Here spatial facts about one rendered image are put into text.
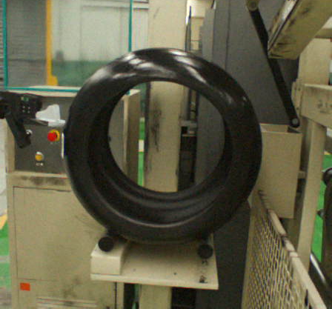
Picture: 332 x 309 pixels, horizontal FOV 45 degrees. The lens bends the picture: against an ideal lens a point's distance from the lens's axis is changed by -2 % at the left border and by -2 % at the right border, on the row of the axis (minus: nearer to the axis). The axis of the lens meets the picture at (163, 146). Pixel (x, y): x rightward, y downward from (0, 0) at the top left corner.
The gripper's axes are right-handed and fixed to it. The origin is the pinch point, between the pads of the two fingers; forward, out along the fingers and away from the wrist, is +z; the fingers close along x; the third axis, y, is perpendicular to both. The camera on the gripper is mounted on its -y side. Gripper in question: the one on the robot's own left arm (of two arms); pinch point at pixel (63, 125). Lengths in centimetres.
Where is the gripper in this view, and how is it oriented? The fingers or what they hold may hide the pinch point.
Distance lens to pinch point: 121.3
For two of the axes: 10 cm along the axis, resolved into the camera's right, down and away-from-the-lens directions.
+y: 1.7, -9.6, -2.1
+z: 9.8, 1.8, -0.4
